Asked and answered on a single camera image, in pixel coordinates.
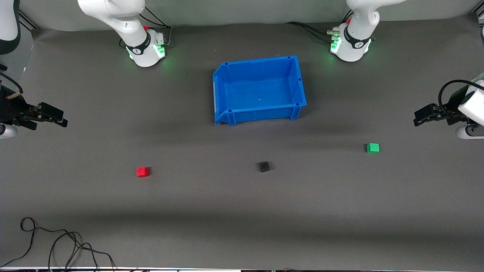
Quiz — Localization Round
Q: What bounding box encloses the blue plastic storage bin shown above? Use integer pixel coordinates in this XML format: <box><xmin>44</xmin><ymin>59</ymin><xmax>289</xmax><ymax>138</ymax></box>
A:
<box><xmin>213</xmin><ymin>55</ymin><xmax>307</xmax><ymax>127</ymax></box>

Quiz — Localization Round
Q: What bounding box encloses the dark grey table mat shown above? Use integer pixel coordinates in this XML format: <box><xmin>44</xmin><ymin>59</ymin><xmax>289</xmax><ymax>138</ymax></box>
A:
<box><xmin>0</xmin><ymin>13</ymin><xmax>484</xmax><ymax>270</ymax></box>

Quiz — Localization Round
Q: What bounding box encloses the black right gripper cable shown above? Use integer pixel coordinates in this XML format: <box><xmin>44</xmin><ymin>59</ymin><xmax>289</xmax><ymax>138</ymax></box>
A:
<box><xmin>0</xmin><ymin>72</ymin><xmax>24</xmax><ymax>95</ymax></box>

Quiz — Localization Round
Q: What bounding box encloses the black left gripper cable loop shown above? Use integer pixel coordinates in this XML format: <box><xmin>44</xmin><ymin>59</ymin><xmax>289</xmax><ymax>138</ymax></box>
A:
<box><xmin>439</xmin><ymin>79</ymin><xmax>484</xmax><ymax>114</ymax></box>

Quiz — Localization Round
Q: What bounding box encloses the thin black tangled cable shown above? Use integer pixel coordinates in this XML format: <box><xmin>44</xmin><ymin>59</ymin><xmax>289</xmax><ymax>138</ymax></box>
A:
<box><xmin>0</xmin><ymin>216</ymin><xmax>116</xmax><ymax>270</ymax></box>

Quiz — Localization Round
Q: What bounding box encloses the black right arm base cable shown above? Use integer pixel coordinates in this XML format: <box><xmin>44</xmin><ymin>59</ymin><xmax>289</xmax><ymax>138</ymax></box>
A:
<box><xmin>138</xmin><ymin>6</ymin><xmax>172</xmax><ymax>48</ymax></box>

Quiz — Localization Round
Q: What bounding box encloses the black arm base cable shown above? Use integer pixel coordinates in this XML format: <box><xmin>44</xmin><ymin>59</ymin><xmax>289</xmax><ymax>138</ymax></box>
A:
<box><xmin>138</xmin><ymin>6</ymin><xmax>172</xmax><ymax>48</ymax></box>
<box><xmin>285</xmin><ymin>21</ymin><xmax>341</xmax><ymax>42</ymax></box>

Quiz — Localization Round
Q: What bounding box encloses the black left arm base cable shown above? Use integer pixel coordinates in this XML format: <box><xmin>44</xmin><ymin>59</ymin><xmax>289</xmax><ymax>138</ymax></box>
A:
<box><xmin>285</xmin><ymin>21</ymin><xmax>341</xmax><ymax>42</ymax></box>

